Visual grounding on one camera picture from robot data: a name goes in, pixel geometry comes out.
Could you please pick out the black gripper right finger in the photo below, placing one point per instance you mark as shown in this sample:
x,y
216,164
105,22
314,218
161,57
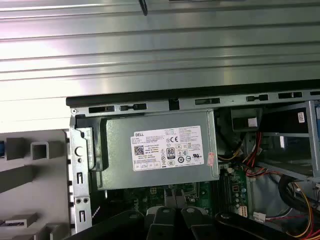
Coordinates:
x,y
195,225

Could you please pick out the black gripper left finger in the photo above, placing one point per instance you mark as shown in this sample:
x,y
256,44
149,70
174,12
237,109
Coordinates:
x,y
160,225

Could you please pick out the hard disk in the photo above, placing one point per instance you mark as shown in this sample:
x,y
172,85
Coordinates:
x,y
1,150

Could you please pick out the green motherboard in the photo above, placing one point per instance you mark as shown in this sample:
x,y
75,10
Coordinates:
x,y
140,195

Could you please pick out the black RAM slot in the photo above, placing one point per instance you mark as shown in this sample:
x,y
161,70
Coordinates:
x,y
223,192
228,192

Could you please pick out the grey power supply unit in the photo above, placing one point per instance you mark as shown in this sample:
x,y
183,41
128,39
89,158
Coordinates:
x,y
155,180

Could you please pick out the black open PC case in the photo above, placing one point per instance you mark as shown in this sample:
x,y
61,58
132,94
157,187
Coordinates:
x,y
81,185

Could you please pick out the grey parts rack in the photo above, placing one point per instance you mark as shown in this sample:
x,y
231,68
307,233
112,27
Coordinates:
x,y
50,180

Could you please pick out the grey optical drive cage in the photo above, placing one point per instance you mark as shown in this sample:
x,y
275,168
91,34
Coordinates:
x,y
287,150

